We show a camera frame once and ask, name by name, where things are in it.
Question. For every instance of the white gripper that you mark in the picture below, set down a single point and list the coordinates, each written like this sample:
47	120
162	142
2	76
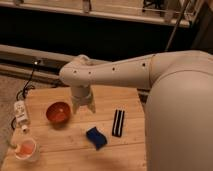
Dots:
82	95

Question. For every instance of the red ceramic bowl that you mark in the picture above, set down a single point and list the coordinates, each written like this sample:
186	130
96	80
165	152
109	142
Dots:
58	112

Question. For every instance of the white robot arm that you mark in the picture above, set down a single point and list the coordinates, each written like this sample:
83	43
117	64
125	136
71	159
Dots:
179	107

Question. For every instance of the blue sponge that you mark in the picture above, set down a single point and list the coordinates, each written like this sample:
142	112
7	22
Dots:
96	137

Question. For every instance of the black white striped block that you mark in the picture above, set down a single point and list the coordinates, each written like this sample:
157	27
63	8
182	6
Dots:
118	123

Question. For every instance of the clear cup with orange drink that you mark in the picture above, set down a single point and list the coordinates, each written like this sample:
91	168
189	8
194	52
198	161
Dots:
27	150

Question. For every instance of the metal pole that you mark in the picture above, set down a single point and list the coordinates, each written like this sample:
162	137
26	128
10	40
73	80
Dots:
181	14

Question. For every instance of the dark cabinet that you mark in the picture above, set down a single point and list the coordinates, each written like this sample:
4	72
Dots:
204	28

